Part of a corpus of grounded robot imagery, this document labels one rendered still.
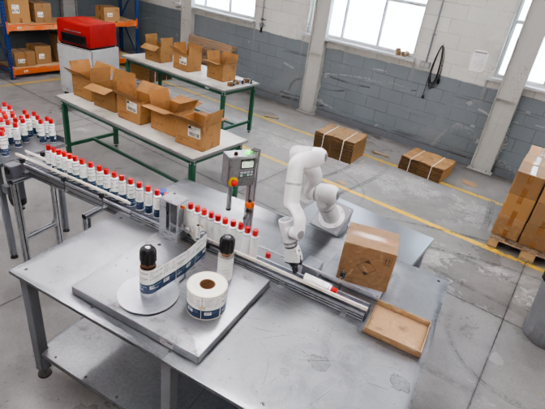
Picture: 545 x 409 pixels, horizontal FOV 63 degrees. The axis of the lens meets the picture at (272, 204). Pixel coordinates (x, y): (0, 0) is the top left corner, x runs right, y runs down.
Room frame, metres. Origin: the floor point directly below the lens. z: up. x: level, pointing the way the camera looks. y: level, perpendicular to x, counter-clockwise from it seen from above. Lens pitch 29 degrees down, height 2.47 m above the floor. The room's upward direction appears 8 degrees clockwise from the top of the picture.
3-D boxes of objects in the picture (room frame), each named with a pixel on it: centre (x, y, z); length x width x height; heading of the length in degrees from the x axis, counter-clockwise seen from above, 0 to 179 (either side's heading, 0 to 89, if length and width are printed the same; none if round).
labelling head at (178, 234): (2.30, 0.58, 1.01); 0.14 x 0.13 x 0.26; 66
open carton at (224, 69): (6.61, 1.05, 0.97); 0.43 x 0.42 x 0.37; 144
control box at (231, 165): (2.33, 0.22, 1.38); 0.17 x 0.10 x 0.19; 121
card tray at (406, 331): (1.79, -0.75, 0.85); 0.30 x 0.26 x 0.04; 66
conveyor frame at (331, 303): (2.20, 0.16, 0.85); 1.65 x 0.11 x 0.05; 66
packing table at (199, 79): (6.94, 1.59, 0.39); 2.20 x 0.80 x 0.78; 58
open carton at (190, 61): (6.87, 1.62, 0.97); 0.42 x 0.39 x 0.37; 145
